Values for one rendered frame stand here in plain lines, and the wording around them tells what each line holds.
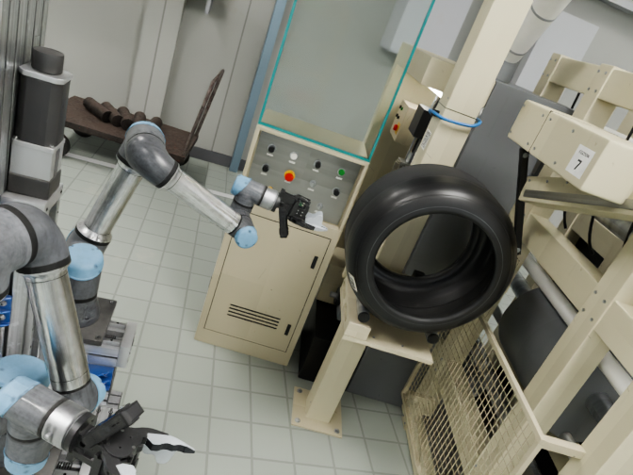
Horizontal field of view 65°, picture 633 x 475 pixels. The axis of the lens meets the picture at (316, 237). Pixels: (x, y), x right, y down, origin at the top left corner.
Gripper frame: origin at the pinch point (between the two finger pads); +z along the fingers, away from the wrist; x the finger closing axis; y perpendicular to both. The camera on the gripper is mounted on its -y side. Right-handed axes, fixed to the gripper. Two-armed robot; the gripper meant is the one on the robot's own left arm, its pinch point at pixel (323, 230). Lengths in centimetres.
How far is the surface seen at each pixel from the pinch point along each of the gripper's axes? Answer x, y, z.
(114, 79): 330, -84, -186
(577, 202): -15, 51, 64
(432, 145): 28, 40, 27
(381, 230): -12.5, 13.7, 14.9
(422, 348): -2, -27, 58
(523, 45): 75, 89, 54
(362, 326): -8.7, -25.1, 28.8
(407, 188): -8.0, 28.8, 16.4
